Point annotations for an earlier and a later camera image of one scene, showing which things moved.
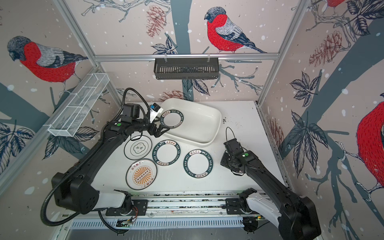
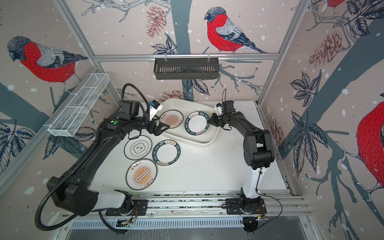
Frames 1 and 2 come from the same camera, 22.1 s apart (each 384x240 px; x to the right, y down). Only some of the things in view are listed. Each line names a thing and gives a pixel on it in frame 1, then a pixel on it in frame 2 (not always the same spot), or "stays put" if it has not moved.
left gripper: x=158 y=131 stays put
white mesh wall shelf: x=77 y=105 stays put
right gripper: x=223 y=158 -> x=215 y=121
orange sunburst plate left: x=141 y=174 stays put
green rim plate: x=198 y=163 -> x=197 y=123
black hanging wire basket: x=186 y=69 stays put
